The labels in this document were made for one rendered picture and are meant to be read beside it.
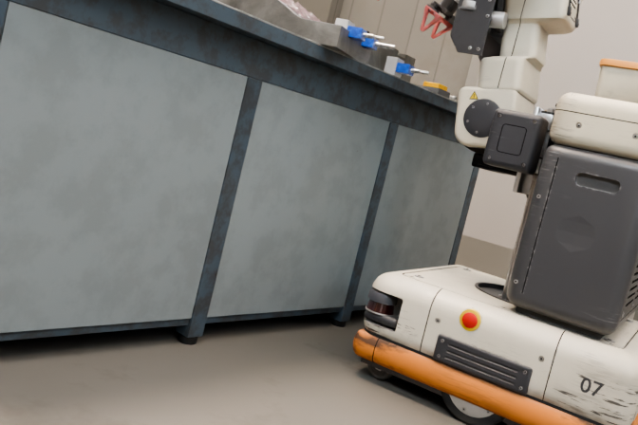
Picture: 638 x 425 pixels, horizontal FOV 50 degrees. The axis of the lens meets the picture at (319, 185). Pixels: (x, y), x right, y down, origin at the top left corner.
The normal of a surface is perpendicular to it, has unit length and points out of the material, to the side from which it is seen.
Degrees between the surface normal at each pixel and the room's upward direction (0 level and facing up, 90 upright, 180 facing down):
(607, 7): 90
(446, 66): 90
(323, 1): 90
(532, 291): 90
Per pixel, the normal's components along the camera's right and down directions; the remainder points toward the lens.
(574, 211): -0.50, -0.06
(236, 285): 0.75, 0.23
